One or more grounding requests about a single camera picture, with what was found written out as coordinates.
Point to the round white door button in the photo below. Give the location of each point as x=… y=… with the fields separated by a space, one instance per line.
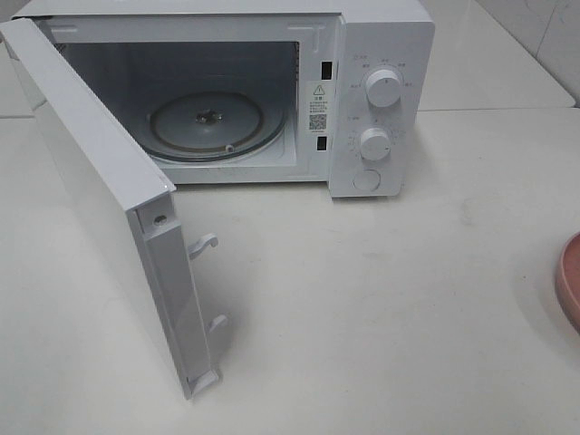
x=367 y=180

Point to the white microwave door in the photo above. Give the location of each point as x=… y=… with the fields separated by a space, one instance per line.
x=125 y=203

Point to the white microwave knob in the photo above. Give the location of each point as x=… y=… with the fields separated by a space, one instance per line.
x=375 y=144
x=383 y=86

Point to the glass microwave turntable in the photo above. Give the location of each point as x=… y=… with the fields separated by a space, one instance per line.
x=207 y=126

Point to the white microwave oven body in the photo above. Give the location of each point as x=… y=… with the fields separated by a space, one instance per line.
x=309 y=56

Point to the pink plate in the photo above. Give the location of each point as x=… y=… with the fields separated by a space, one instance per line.
x=567 y=280

